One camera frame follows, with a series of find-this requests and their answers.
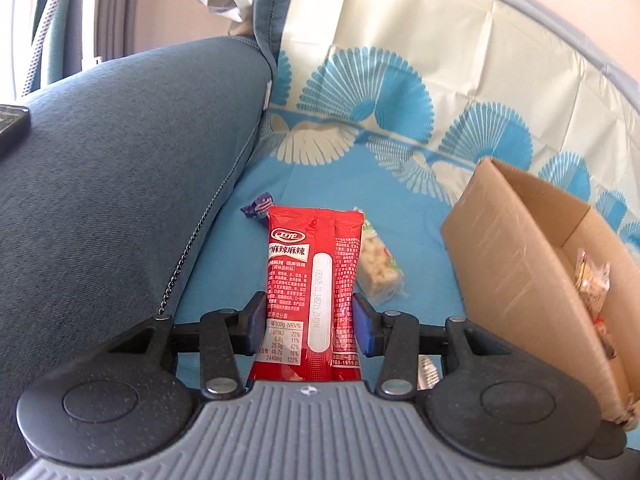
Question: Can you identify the purple snack packet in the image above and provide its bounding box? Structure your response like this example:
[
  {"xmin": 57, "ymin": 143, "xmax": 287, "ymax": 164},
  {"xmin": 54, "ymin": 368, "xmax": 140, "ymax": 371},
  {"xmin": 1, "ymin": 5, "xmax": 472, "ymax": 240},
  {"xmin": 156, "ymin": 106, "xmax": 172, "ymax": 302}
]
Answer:
[{"xmin": 241, "ymin": 191, "xmax": 277, "ymax": 221}]

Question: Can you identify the blue white fan print blanket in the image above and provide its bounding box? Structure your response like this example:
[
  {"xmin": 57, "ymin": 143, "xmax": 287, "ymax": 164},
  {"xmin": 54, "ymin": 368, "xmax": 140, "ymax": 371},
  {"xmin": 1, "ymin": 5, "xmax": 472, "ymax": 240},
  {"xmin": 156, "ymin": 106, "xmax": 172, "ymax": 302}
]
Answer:
[{"xmin": 177, "ymin": 0, "xmax": 640, "ymax": 401}]

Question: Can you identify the clear mixed snack bag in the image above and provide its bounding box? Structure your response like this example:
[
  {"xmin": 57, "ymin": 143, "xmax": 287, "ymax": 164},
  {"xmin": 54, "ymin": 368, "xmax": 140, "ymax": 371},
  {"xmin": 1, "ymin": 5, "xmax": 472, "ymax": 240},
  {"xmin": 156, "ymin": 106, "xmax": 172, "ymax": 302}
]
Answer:
[{"xmin": 571, "ymin": 246, "xmax": 613, "ymax": 312}]

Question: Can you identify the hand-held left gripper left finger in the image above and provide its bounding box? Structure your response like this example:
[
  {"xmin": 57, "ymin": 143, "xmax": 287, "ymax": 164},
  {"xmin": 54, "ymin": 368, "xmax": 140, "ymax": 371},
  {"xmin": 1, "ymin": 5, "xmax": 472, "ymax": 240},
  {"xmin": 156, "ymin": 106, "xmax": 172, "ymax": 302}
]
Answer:
[{"xmin": 107, "ymin": 291, "xmax": 268, "ymax": 402}]

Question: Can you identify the green label snack packet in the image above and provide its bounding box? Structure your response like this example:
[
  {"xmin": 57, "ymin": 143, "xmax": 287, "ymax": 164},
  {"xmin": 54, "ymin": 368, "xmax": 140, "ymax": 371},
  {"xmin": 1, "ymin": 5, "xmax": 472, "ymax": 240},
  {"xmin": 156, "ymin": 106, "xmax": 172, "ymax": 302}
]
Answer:
[{"xmin": 352, "ymin": 206, "xmax": 406, "ymax": 306}]

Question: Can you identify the silver snack packet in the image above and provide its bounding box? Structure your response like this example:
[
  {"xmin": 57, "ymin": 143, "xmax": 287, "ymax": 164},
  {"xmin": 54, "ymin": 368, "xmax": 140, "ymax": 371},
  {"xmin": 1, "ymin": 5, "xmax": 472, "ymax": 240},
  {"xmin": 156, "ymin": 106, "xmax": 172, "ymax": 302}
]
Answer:
[{"xmin": 417, "ymin": 355, "xmax": 442, "ymax": 392}]

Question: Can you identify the black phone on armrest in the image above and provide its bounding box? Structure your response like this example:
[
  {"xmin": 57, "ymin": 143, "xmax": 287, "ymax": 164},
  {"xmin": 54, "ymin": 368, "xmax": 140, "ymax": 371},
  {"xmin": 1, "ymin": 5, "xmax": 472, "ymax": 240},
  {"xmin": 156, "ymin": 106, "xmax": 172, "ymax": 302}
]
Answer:
[{"xmin": 0, "ymin": 104, "xmax": 32, "ymax": 159}]

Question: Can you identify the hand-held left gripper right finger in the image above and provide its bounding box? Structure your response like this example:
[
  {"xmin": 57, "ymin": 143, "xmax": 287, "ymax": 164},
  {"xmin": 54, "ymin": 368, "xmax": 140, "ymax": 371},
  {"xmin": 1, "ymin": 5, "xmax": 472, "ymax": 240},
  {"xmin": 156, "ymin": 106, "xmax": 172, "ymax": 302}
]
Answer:
[{"xmin": 352, "ymin": 292, "xmax": 517, "ymax": 402}]

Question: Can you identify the cardboard box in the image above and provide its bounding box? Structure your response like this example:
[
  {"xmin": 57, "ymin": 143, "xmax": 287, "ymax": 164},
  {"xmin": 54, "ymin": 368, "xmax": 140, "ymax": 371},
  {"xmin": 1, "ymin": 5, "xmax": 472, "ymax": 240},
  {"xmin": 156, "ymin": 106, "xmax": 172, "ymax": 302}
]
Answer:
[{"xmin": 440, "ymin": 156, "xmax": 640, "ymax": 432}]

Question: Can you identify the grey braided hose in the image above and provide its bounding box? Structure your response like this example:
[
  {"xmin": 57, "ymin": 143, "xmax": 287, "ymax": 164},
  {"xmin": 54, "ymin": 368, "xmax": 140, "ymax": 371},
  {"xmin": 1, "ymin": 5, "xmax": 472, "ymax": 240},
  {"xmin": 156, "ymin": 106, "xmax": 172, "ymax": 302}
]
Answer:
[{"xmin": 21, "ymin": 0, "xmax": 77, "ymax": 98}]

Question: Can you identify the red snack packet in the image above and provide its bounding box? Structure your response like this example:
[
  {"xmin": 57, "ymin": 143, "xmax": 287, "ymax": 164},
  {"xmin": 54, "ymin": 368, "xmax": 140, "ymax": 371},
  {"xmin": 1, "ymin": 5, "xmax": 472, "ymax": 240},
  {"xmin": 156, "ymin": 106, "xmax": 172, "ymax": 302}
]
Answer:
[{"xmin": 248, "ymin": 205, "xmax": 367, "ymax": 386}]

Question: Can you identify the teal curtain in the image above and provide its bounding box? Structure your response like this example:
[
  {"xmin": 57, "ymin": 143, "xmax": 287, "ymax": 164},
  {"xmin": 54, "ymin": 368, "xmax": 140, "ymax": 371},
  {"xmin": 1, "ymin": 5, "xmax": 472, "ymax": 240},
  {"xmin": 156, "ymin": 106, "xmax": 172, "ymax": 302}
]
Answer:
[{"xmin": 30, "ymin": 0, "xmax": 88, "ymax": 97}]

